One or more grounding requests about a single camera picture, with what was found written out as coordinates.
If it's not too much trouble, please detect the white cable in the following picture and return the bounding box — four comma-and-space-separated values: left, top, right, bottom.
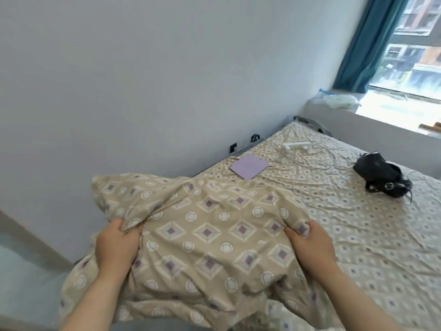
267, 139, 356, 212

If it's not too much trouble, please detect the clear plastic bag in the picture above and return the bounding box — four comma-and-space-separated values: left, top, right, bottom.
306, 88, 360, 110

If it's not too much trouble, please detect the person's right forearm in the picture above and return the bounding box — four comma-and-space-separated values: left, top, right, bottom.
306, 260, 411, 331

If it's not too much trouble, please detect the bed with patterned sheet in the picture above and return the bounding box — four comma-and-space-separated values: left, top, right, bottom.
191, 121, 441, 331

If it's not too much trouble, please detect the teal curtain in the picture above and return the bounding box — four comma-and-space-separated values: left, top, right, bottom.
332, 0, 413, 95

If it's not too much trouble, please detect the person's right hand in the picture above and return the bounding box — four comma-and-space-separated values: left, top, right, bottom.
284, 219, 340, 277

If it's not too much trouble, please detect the person's left forearm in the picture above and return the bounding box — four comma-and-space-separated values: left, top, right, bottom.
57, 274, 131, 331

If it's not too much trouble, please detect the person's left hand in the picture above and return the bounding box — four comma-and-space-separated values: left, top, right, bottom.
95, 218, 144, 280

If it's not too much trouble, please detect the purple notebook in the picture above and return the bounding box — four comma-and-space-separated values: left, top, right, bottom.
229, 154, 271, 181

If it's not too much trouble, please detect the beige diamond patterned pillow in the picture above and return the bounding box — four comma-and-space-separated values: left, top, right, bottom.
57, 172, 333, 331

